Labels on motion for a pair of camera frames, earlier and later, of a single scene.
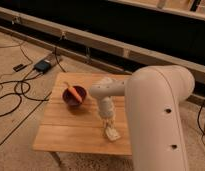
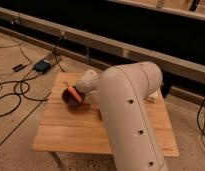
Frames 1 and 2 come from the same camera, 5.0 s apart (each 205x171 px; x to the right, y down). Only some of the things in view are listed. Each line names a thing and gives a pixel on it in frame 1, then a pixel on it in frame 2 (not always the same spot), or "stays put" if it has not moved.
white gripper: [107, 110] → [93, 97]
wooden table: [81, 128] stays put
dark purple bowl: [71, 99] stays put
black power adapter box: [42, 65] stays put
